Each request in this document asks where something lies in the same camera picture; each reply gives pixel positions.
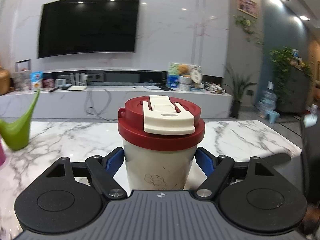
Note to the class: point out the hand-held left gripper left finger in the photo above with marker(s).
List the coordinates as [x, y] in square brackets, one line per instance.
[113, 162]

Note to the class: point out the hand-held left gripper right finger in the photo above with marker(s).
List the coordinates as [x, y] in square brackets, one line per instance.
[205, 162]

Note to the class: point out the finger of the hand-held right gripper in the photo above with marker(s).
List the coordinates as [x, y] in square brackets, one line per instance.
[280, 159]

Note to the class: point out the cream tumbler with red lid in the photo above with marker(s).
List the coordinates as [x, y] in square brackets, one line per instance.
[160, 160]

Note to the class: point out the pink plastic container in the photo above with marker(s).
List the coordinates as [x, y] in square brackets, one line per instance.
[2, 155]

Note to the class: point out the light blue plastic stool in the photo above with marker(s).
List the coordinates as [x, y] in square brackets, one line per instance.
[270, 115]

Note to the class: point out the potted long-leaf plant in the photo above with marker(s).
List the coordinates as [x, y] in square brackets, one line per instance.
[235, 107]

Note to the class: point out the clear water bottle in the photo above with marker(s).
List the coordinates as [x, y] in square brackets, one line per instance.
[268, 97]

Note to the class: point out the dark grey cabinet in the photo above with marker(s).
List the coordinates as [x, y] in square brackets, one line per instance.
[298, 92]

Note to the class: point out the black and white clutter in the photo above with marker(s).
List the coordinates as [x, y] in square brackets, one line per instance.
[213, 88]

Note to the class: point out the marble television cabinet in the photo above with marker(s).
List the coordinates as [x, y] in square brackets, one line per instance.
[62, 105]

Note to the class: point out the white router with antennas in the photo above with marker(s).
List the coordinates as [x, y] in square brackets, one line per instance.
[77, 88]

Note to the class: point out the white notebook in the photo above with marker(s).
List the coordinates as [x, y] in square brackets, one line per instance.
[150, 87]

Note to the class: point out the small black device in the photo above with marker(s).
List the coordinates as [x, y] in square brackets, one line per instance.
[67, 87]

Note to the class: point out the large leafy plant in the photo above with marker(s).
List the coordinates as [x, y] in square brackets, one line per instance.
[282, 67]

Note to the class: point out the green illustrated card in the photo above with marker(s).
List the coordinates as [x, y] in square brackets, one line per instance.
[172, 76]

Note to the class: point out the black remote control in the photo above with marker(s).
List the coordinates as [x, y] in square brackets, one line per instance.
[53, 89]

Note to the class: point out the brown teddy bear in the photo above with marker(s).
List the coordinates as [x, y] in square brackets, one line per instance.
[183, 70]

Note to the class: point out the white desk thermometer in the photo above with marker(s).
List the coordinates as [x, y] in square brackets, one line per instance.
[60, 82]

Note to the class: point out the green watering can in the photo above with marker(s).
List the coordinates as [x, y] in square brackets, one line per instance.
[17, 135]

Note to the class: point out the small pink box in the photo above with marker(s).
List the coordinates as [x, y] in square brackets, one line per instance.
[48, 83]

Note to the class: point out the blue snack bag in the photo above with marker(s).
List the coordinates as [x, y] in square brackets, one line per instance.
[36, 80]

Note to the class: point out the floral patterned gift bag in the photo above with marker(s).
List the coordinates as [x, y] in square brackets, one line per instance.
[22, 81]

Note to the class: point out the gold round vase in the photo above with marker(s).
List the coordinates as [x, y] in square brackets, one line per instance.
[4, 82]

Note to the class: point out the hanging vine plant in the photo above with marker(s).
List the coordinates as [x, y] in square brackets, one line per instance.
[246, 26]

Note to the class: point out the wall socket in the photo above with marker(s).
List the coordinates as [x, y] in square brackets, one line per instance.
[250, 93]

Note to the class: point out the black picture frame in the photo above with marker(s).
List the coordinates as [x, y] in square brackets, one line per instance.
[23, 65]

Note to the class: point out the black wall television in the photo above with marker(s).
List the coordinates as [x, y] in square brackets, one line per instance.
[87, 27]

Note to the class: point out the framed wall picture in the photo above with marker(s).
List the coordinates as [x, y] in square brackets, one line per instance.
[247, 5]

